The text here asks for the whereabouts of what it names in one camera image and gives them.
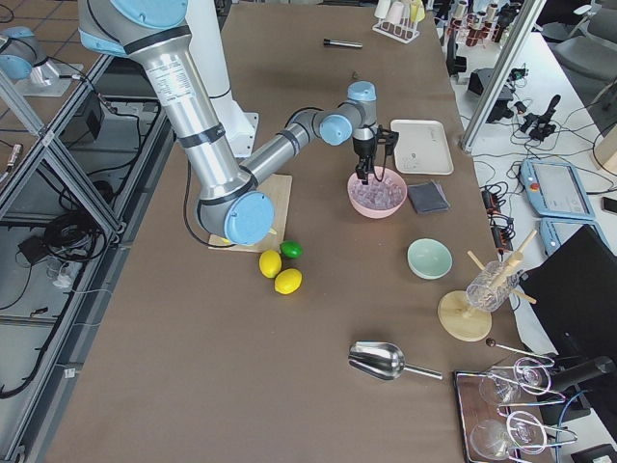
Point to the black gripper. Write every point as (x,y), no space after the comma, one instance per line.
(363,146)

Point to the pink bowl of ice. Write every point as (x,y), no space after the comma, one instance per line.
(383,195)

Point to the wooden cup stand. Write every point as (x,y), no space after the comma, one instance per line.
(464,322)

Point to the steel ice scoop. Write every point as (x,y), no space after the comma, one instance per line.
(384,360)

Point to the cream rabbit tray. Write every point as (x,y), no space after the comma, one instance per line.
(422,148)

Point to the grey folded cloth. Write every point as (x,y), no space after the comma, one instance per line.
(427,197)

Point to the wooden cutting board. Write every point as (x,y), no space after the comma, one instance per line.
(278,189)

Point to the green lime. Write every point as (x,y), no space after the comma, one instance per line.
(291,249)

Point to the mint green bowl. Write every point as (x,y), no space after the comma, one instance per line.
(429,259)

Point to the steel muddler black tip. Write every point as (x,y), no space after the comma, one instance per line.
(342,44)

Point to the yellow lemon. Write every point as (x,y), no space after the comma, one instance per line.
(270,264)
(288,281)

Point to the clear glass mug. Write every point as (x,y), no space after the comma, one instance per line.
(488,291)

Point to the blue teach pendant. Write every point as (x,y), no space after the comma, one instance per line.
(554,231)
(554,189)

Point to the black smartphone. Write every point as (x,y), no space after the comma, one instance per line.
(609,205)

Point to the wine glass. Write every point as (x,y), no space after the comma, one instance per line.
(519,435)
(505,385)

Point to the black framed tray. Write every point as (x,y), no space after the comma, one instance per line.
(473,409)

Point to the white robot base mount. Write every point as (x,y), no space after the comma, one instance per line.
(207,51)

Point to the white wire cup rack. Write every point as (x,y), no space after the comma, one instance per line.
(399,20)

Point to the aluminium frame post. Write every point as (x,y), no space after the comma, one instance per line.
(527,18)

